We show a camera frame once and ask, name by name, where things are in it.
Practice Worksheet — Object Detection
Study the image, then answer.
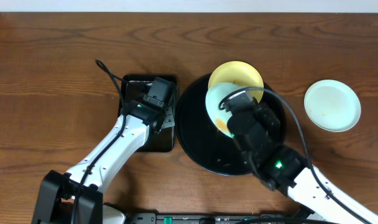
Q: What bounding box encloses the yellow plate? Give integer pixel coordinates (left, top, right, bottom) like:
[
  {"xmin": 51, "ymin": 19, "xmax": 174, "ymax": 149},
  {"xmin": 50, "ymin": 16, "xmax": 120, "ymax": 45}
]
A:
[{"xmin": 205, "ymin": 61, "xmax": 264, "ymax": 107}]

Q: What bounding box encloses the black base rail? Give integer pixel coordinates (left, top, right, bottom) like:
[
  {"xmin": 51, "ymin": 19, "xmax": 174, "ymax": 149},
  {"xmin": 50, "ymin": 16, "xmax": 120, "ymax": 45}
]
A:
[{"xmin": 124, "ymin": 213, "xmax": 326, "ymax": 224}]

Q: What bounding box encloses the rectangular black water tray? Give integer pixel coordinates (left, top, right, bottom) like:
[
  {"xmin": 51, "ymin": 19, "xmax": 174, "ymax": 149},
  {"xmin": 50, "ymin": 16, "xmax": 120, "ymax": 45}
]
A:
[{"xmin": 121, "ymin": 74, "xmax": 180, "ymax": 152}]

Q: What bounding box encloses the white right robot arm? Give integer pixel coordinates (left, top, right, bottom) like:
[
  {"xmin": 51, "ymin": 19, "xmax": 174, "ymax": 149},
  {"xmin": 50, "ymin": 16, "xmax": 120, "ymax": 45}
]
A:
[{"xmin": 220, "ymin": 103, "xmax": 378, "ymax": 223}]

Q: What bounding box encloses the mint green plate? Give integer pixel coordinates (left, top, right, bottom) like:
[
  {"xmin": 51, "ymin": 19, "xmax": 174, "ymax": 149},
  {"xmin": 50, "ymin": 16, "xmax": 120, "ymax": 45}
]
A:
[
  {"xmin": 303, "ymin": 80, "xmax": 361, "ymax": 133},
  {"xmin": 205, "ymin": 82, "xmax": 241, "ymax": 138}
]

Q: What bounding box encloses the round black tray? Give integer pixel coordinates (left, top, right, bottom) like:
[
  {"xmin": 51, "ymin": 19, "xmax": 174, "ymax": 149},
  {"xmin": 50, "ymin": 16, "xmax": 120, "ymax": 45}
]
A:
[{"xmin": 175, "ymin": 75, "xmax": 287, "ymax": 175}]

